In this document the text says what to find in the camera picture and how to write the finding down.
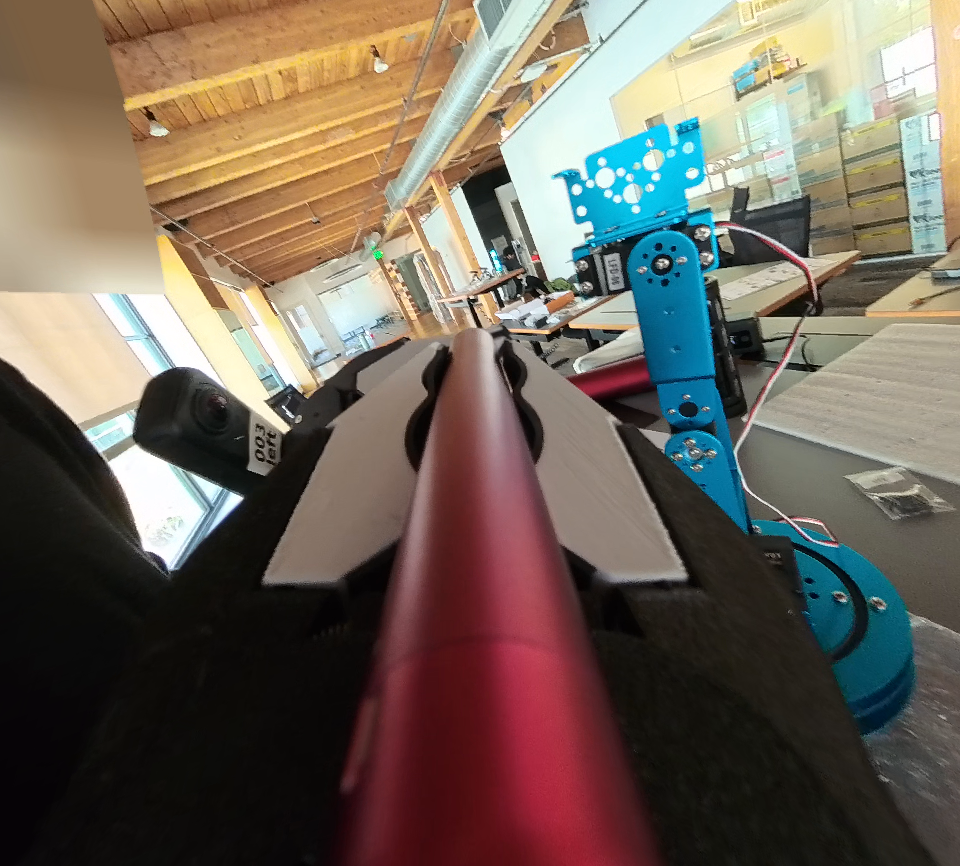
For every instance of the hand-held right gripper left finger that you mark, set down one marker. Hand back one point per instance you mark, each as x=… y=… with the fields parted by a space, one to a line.
x=352 y=491

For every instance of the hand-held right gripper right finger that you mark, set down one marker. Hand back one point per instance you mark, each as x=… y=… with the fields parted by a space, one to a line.
x=600 y=498

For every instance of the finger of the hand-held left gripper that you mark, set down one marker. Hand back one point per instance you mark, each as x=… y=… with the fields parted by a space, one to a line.
x=390 y=369

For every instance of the blue toy robot arm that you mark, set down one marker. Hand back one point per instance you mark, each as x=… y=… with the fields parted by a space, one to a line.
x=667 y=326

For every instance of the red electric screwdriver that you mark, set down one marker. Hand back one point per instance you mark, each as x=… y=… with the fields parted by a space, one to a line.
x=487 y=656

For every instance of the large window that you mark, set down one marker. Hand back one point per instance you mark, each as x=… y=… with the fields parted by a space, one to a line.
x=150 y=491

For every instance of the red metal tube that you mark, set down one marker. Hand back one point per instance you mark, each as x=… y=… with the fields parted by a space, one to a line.
x=611 y=380

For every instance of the black ribbed case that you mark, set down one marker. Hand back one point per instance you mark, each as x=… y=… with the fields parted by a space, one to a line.
x=727 y=356

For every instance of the person's black clothing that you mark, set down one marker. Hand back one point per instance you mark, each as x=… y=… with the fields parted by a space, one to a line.
x=67 y=581

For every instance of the black electronic device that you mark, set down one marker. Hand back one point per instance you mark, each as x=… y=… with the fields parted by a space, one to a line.
x=750 y=335

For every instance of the white foam sheet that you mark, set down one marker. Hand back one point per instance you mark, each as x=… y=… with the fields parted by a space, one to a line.
x=862 y=401

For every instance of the clear bag of black parts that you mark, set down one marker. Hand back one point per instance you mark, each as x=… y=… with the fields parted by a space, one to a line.
x=900 y=494

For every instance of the ceiling spot lamp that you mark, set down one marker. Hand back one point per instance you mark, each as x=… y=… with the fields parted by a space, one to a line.
x=158 y=123
x=379 y=59

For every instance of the black office chair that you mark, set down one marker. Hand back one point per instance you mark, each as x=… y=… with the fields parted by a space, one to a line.
x=772 y=224

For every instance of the stack of cardboard boxes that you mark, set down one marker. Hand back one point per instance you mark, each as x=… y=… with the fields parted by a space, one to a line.
x=862 y=190

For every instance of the clear plastic bag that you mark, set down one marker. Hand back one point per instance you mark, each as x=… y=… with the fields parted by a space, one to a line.
x=930 y=746

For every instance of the silver ceiling air duct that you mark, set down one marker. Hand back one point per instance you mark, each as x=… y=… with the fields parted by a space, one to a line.
x=487 y=55

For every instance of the wooden support post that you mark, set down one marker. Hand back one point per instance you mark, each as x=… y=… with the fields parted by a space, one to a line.
x=945 y=55

